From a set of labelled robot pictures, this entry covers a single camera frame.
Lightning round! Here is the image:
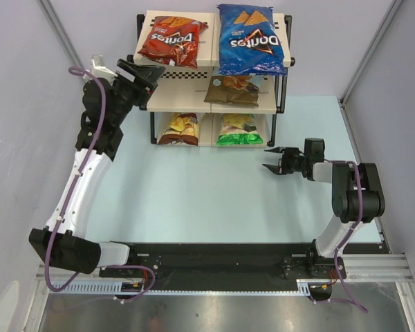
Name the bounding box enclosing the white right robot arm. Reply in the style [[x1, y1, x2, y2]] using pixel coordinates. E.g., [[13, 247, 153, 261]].
[[264, 138, 385, 278]]

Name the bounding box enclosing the blue Doritos bag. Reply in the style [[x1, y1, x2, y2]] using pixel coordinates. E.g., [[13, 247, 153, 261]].
[[217, 3, 286, 76]]

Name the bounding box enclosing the beige three-tier black-framed shelf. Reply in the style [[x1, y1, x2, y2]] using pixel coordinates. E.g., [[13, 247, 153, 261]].
[[142, 12, 288, 148]]

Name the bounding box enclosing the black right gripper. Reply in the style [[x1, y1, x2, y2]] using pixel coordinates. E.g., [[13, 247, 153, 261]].
[[266, 146, 308, 174]]

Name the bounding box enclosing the green Chuba cassava chips bag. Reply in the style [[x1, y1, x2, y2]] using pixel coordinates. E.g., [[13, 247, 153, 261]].
[[216, 113, 264, 147]]

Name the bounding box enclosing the brown Chuba chips bag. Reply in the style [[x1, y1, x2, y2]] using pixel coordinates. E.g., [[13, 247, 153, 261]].
[[158, 113, 200, 146]]

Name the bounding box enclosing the white slotted cable duct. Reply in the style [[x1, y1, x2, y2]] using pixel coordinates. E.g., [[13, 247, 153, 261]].
[[60, 279, 145, 295]]

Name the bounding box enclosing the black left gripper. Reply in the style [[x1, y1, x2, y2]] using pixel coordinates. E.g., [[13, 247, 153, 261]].
[[109, 59, 165, 125]]

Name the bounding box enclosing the light blue brown chips bag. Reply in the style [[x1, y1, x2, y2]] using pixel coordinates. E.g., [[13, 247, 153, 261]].
[[204, 75, 264, 107]]

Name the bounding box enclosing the red Doritos bag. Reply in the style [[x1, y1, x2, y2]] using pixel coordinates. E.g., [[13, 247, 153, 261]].
[[137, 16, 208, 69]]

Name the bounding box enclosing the aluminium frame rail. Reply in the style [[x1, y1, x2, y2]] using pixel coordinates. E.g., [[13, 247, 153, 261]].
[[342, 254, 413, 283]]

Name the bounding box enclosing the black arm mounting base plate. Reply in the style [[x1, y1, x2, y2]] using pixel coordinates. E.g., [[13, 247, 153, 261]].
[[100, 243, 386, 293]]

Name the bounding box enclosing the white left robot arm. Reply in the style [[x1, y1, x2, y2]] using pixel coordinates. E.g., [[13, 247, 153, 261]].
[[29, 56, 165, 277]]

